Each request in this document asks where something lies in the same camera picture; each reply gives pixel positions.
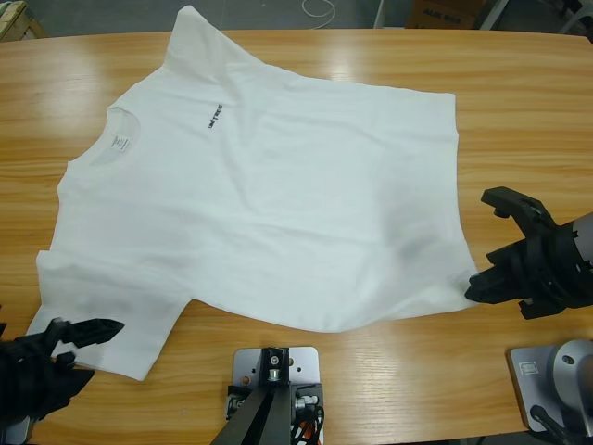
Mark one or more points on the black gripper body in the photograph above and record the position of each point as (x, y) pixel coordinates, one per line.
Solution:
(556, 278)
(23, 375)

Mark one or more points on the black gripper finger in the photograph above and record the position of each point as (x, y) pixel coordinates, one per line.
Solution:
(519, 206)
(502, 285)
(90, 330)
(67, 377)

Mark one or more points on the white t-shirt with black logo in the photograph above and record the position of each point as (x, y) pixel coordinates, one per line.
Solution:
(278, 208)

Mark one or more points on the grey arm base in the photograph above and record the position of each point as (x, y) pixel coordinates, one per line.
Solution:
(16, 432)
(528, 385)

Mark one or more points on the brown cardboard box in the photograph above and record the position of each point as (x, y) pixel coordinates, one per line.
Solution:
(440, 14)

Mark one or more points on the wooden pallet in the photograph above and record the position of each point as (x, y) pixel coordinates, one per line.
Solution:
(18, 18)

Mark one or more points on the black bracket with silver roller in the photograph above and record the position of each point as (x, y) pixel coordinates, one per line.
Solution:
(274, 360)

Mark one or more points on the white frame leg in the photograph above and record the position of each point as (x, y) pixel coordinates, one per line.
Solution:
(492, 14)
(380, 14)

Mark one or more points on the white mount block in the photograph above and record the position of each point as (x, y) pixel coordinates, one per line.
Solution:
(306, 366)

